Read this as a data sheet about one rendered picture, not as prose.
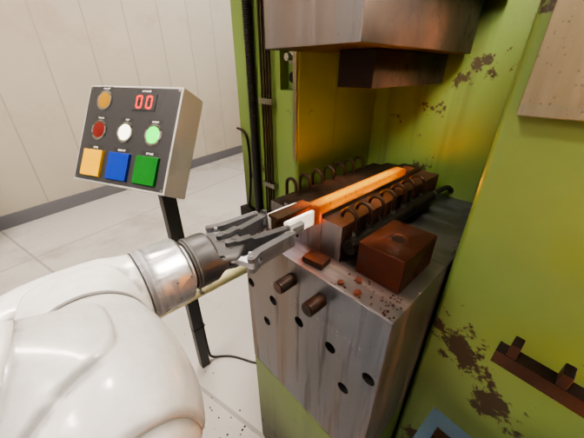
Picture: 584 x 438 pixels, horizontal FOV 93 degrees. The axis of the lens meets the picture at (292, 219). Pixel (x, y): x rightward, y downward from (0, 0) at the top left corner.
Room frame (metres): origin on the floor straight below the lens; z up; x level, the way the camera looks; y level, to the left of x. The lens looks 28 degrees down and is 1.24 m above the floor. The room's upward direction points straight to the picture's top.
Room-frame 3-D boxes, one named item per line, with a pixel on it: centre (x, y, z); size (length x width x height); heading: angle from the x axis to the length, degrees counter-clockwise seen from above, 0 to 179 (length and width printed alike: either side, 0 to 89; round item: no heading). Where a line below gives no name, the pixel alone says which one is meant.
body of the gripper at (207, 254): (0.34, 0.11, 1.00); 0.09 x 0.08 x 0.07; 133
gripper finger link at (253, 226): (0.40, 0.08, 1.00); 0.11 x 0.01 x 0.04; 145
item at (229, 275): (0.69, 0.28, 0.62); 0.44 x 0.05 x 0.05; 133
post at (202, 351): (0.85, 0.42, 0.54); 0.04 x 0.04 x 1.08; 43
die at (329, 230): (0.64, -0.17, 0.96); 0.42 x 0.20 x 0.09; 133
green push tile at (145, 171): (0.70, 0.38, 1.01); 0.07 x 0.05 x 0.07; 68
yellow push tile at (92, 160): (0.77, 0.56, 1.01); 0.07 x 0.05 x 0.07; 68
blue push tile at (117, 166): (0.74, 0.47, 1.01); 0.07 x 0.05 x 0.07; 68
